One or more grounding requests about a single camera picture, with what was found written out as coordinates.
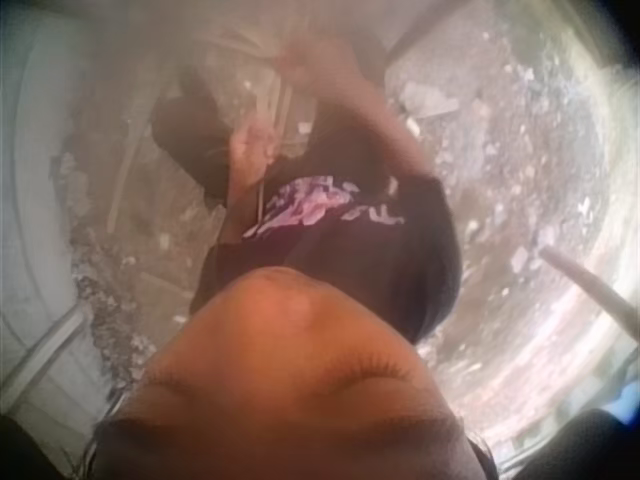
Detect person's left hand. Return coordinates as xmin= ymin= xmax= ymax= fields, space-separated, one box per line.
xmin=230 ymin=119 xmax=279 ymax=182

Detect person's right hand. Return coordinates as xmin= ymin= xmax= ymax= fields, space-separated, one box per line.
xmin=275 ymin=38 xmax=354 ymax=89

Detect bundle of thin pale strips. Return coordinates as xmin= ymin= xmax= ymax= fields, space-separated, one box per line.
xmin=252 ymin=73 xmax=297 ymax=224

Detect person's legs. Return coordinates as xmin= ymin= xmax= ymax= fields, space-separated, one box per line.
xmin=149 ymin=63 xmax=240 ymax=202

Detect long pale stick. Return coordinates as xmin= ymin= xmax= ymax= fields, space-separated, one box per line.
xmin=106 ymin=119 xmax=151 ymax=234

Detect flat grey rubble stone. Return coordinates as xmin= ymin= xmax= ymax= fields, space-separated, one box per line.
xmin=399 ymin=80 xmax=461 ymax=120

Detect grey metal bars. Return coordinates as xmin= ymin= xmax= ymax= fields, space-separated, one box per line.
xmin=19 ymin=302 xmax=96 ymax=372

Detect white pipe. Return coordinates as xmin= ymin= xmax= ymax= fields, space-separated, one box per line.
xmin=538 ymin=246 xmax=640 ymax=333

